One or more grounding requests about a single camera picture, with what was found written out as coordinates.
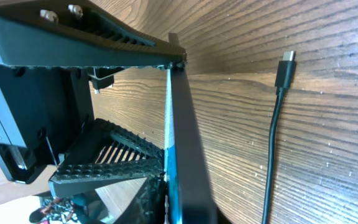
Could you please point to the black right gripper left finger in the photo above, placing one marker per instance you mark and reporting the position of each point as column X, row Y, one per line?
column 76, row 34

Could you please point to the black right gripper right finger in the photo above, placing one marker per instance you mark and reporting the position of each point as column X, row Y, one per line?
column 103, row 154

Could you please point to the Samsung Galaxy smartphone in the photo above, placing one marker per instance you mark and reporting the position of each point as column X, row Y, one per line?
column 189, row 198

